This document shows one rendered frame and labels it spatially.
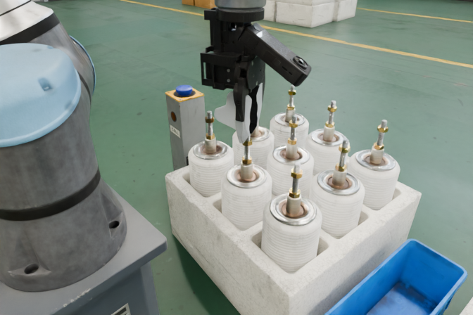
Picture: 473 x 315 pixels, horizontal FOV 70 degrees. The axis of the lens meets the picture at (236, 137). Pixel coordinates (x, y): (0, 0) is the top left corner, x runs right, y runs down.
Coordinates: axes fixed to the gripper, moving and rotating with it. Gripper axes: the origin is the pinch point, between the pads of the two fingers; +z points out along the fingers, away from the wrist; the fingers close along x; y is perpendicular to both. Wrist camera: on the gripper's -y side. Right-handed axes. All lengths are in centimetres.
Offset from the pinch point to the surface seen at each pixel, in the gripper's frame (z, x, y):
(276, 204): 9.2, 5.7, -7.2
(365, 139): 35, -72, -17
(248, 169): 7.1, 0.9, -0.1
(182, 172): 16.6, -4.3, 18.0
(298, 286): 16.6, 13.5, -13.9
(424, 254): 24.3, -9.8, -33.0
